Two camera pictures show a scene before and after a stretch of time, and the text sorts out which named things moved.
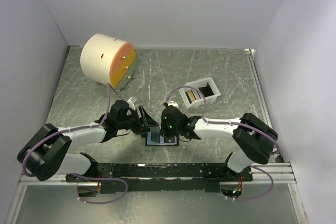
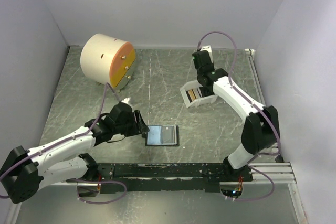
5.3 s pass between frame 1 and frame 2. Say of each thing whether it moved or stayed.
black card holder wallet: stayed
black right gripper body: moved
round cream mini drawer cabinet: stayed
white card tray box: stayed
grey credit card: moved
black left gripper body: stayed
